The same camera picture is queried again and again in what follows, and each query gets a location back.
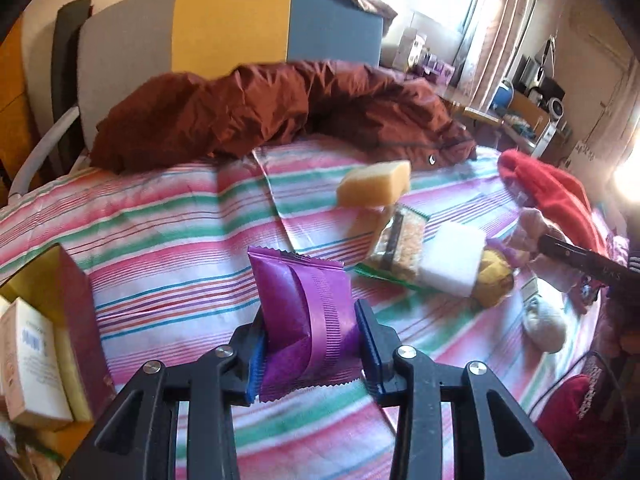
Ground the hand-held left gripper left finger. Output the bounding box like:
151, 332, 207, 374
62, 311, 270, 480

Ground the maroon puffer jacket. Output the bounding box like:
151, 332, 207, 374
89, 59, 479, 177

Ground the pink curtain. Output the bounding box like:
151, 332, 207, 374
450, 0, 543, 113

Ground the bright red cloth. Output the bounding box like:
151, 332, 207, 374
496, 148, 609, 262

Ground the orange and white snack bag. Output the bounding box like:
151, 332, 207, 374
0, 422, 68, 480

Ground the cream sock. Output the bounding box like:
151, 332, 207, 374
521, 291, 569, 354

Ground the green cracker packet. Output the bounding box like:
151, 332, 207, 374
354, 204, 434, 292

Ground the yellow sponge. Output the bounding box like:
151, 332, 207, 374
51, 329, 95, 422
335, 159, 412, 209

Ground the pink sock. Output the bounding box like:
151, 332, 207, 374
509, 206, 572, 292

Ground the black cable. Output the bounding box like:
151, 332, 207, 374
529, 349, 623, 412

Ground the purple foil packet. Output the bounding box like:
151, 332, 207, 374
247, 245, 364, 404

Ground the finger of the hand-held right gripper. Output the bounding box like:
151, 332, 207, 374
536, 232, 640, 287

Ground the yellow fuzzy sock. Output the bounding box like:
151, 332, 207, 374
471, 246, 517, 309

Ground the maroon box with gold inside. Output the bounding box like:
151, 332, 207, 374
0, 241, 119, 463

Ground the wooden wardrobe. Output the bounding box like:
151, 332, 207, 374
0, 14, 57, 207

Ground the grey yellow blue chair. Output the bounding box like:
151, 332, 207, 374
9, 0, 387, 202

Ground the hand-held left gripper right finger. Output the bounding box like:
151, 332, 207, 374
354, 300, 576, 480

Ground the white sponge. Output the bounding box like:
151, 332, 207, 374
416, 222, 489, 299

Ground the striped tablecloth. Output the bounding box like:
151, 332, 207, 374
0, 137, 616, 480

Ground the blue container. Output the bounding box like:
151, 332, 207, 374
491, 79, 516, 113

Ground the white carton box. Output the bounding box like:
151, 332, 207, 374
0, 296, 74, 429

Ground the wooden side desk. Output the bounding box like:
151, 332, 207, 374
444, 85, 558, 158

